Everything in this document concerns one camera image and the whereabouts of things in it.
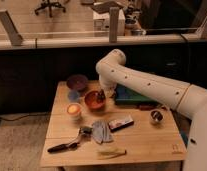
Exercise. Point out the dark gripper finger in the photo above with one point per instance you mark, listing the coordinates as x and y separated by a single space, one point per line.
101 95

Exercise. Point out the white cup orange inside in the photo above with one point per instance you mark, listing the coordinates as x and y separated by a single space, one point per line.
74 111

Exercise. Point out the small blue bowl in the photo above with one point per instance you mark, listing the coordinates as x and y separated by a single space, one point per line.
74 96

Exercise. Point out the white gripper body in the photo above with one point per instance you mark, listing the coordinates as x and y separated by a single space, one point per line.
108 87

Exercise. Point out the grey folded cloth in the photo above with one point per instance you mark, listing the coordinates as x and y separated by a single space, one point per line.
101 132

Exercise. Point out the black office chair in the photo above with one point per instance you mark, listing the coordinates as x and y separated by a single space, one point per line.
49 5

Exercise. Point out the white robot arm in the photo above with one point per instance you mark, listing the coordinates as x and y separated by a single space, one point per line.
187 99

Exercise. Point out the purple bowl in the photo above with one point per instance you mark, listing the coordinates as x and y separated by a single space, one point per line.
77 82

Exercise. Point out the black and red box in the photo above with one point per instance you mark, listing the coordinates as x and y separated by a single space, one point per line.
120 123

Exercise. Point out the yellow banana peel toy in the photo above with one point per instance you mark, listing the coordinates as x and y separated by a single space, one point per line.
110 152

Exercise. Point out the white box on desk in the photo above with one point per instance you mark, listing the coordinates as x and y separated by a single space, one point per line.
102 22

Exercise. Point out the red bowl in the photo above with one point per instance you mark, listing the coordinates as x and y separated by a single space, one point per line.
92 101

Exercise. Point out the green bin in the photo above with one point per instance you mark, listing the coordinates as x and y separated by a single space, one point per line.
126 96

